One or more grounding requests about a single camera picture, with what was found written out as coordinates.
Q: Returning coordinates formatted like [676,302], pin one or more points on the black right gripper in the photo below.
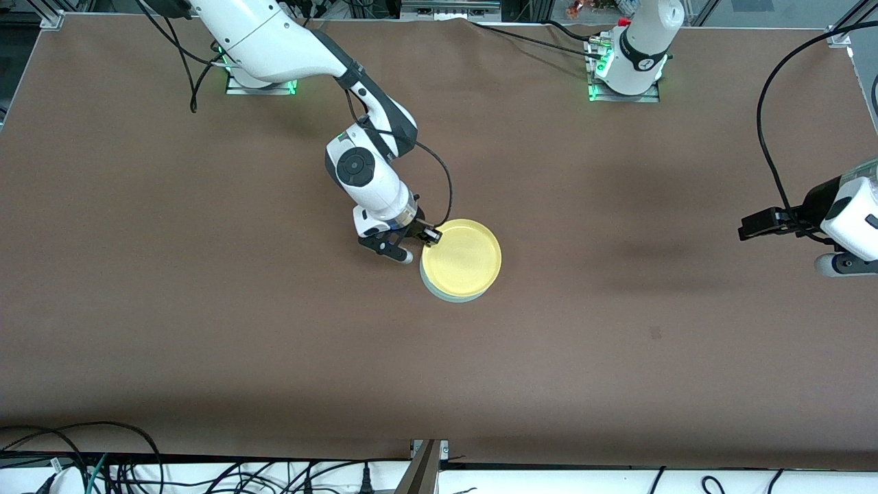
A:
[418,227]

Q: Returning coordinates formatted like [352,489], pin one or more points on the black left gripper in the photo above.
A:
[811,204]

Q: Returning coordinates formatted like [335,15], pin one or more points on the yellow plate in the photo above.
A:
[463,257]

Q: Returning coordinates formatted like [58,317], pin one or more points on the pale green plate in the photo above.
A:
[453,298]

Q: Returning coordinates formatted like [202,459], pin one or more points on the brown table cover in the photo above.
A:
[549,384]

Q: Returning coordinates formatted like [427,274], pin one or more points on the aluminium profile beam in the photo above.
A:
[418,473]

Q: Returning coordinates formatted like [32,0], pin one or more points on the black power plug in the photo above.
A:
[366,480]

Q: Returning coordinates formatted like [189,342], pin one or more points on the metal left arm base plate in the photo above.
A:
[648,98]

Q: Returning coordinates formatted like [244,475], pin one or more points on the metal corner bracket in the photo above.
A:
[53,20]
[838,36]

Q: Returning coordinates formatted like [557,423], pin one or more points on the grey metal frame bar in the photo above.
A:
[449,9]

